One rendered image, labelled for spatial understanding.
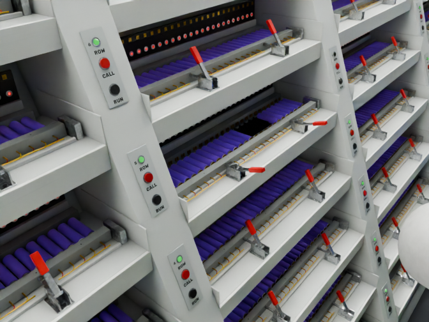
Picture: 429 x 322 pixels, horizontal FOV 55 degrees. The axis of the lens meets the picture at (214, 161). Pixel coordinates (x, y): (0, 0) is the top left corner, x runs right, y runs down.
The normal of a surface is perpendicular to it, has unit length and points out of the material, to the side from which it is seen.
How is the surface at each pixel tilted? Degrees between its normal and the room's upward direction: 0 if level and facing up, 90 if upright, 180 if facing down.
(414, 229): 42
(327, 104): 90
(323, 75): 90
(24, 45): 110
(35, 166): 20
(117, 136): 90
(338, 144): 90
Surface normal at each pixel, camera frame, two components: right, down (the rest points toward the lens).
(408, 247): -0.99, -0.05
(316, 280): -0.04, -0.85
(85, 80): 0.70, 0.00
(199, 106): 0.76, 0.32
